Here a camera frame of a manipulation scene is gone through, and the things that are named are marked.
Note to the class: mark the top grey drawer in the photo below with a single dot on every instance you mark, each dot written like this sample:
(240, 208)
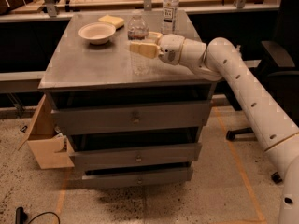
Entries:
(130, 118)

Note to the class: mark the bottom grey drawer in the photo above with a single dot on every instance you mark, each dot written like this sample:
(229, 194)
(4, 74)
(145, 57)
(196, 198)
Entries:
(144, 178)

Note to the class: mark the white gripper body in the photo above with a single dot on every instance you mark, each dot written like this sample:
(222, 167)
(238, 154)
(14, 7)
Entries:
(171, 48)

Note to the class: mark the yellow sponge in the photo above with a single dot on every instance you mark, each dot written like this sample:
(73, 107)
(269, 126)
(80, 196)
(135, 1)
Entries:
(117, 22)

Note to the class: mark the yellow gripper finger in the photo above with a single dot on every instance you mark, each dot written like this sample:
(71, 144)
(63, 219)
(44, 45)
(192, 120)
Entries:
(154, 36)
(148, 50)

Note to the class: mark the grey drawer cabinet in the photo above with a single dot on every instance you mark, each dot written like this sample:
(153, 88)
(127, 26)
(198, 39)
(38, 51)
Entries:
(73, 49)

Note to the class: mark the open cardboard box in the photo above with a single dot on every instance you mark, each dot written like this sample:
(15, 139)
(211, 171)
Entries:
(50, 148)

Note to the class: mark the black office chair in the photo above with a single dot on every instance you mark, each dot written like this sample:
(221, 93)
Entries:
(278, 69)

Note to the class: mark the tall labelled water bottle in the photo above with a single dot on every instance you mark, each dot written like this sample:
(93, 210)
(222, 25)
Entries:
(170, 11)

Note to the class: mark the white paper bowl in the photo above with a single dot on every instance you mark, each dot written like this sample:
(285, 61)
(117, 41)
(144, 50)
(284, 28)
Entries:
(97, 33)

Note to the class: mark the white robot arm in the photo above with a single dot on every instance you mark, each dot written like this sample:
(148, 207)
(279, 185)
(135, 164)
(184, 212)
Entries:
(277, 134)

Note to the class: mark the clear crinkled water bottle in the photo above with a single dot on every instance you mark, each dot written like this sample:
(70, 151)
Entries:
(138, 30)

